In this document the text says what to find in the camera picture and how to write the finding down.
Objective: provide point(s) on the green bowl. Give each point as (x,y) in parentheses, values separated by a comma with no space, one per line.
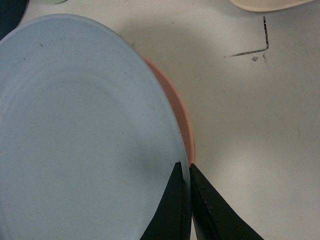
(54,2)

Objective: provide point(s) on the dark blue saucepan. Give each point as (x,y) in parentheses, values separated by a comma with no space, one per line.
(11,13)

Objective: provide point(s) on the blue plate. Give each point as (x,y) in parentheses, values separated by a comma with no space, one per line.
(88,138)

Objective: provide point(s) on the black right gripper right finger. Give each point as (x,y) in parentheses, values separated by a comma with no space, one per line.
(213,217)

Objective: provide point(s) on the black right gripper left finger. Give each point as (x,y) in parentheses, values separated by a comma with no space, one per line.
(169,220)

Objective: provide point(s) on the beige plate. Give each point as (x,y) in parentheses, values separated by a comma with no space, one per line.
(267,5)

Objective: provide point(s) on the pink plate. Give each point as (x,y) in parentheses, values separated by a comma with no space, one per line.
(179,108)

